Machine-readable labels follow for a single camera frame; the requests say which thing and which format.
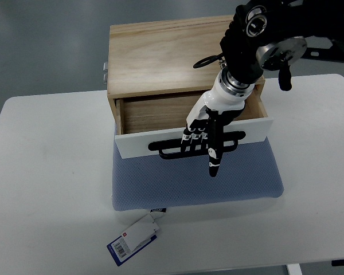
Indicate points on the metal bracket behind cabinet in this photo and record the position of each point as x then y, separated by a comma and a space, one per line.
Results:
105, 72

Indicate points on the white table leg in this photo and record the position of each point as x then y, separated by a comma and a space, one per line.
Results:
294, 269

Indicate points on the blue mesh cushion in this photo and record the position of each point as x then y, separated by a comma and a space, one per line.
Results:
150, 182

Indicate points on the white drawer black handle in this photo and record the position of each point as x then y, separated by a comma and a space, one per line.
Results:
146, 119

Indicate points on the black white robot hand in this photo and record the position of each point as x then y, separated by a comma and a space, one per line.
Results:
215, 109

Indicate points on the white blue product tag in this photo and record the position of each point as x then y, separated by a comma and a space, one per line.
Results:
133, 239

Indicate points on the wooden drawer cabinet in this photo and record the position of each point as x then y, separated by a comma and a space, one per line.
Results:
157, 58

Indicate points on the black table control panel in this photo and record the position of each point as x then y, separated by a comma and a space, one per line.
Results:
336, 263

